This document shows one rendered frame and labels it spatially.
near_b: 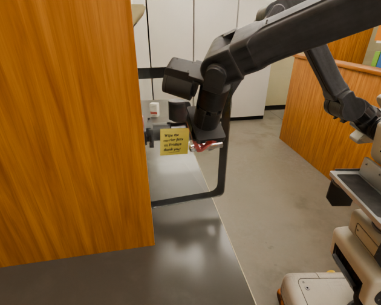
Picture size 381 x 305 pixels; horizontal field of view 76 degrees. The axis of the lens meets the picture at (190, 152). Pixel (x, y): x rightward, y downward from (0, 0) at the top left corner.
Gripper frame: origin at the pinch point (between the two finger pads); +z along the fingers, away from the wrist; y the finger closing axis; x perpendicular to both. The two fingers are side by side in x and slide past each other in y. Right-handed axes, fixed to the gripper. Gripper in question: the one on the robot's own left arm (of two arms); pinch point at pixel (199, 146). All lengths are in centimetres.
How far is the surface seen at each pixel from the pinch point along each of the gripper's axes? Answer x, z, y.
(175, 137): -5.2, 0.9, -4.4
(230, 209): 66, 151, -36
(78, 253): -32.9, 21.9, 14.0
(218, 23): 123, 109, -284
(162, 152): -8.6, 4.7, -2.6
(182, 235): -5.2, 22.1, 14.8
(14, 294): -46, 20, 21
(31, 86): -32.6, -16.5, -5.0
